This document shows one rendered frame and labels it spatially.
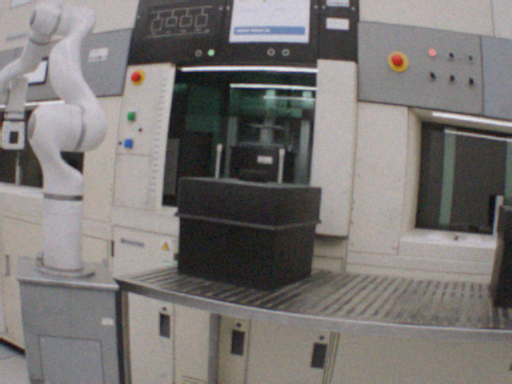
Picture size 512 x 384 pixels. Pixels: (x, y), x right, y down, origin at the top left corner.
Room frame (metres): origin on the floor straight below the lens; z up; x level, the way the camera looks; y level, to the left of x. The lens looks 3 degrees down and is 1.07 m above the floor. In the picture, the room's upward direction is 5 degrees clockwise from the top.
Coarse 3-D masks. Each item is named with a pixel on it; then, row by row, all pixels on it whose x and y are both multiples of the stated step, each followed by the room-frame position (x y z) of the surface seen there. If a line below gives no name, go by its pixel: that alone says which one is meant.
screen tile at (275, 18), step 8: (280, 0) 1.91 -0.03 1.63; (288, 0) 1.90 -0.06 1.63; (296, 0) 1.89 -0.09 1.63; (304, 0) 1.88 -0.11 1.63; (272, 8) 1.92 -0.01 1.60; (304, 8) 1.88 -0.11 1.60; (272, 16) 1.92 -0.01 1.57; (280, 16) 1.91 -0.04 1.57; (288, 16) 1.90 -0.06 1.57; (296, 16) 1.89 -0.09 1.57; (304, 16) 1.88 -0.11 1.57
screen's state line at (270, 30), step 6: (234, 30) 1.97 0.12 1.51; (240, 30) 1.96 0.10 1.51; (246, 30) 1.96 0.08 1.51; (252, 30) 1.95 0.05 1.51; (258, 30) 1.94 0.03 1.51; (264, 30) 1.93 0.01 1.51; (270, 30) 1.92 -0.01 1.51; (276, 30) 1.92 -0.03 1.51; (282, 30) 1.91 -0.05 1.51; (288, 30) 1.90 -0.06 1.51; (294, 30) 1.89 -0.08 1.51; (300, 30) 1.88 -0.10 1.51
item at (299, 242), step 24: (192, 240) 1.54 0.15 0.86; (216, 240) 1.50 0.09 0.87; (240, 240) 1.47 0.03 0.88; (264, 240) 1.44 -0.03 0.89; (288, 240) 1.51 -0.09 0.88; (312, 240) 1.65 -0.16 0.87; (192, 264) 1.54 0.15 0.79; (216, 264) 1.50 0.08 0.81; (240, 264) 1.47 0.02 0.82; (264, 264) 1.44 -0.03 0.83; (288, 264) 1.52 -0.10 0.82; (264, 288) 1.44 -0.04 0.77
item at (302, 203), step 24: (192, 192) 1.53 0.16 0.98; (216, 192) 1.50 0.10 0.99; (240, 192) 1.47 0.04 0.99; (264, 192) 1.44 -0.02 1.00; (288, 192) 1.48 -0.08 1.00; (312, 192) 1.61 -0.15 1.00; (192, 216) 1.53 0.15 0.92; (216, 216) 1.50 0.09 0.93; (240, 216) 1.47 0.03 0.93; (264, 216) 1.44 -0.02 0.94; (288, 216) 1.49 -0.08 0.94; (312, 216) 1.62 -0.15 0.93
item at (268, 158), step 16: (272, 128) 2.63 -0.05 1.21; (240, 144) 2.62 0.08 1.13; (256, 144) 2.59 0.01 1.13; (272, 144) 2.56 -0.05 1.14; (240, 160) 2.52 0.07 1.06; (256, 160) 2.49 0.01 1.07; (272, 160) 2.46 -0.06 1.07; (288, 160) 2.56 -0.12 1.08; (272, 176) 2.46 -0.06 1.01; (288, 176) 2.57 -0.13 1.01
